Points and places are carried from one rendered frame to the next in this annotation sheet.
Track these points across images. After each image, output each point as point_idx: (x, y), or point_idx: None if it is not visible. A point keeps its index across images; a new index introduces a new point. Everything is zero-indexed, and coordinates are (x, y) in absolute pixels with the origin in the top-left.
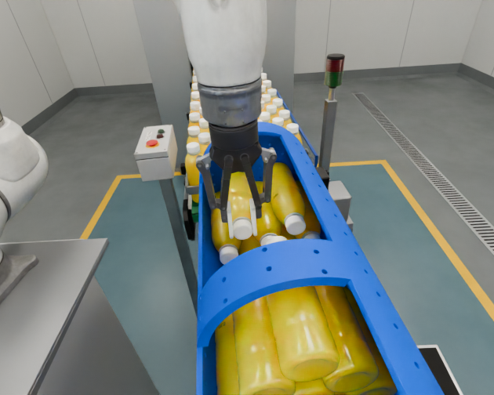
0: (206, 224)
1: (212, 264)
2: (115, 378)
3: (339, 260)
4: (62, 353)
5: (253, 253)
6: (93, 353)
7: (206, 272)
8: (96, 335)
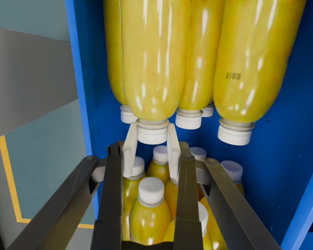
0: (97, 53)
1: (112, 118)
2: (56, 73)
3: None
4: None
5: None
6: (28, 79)
7: (104, 148)
8: (21, 67)
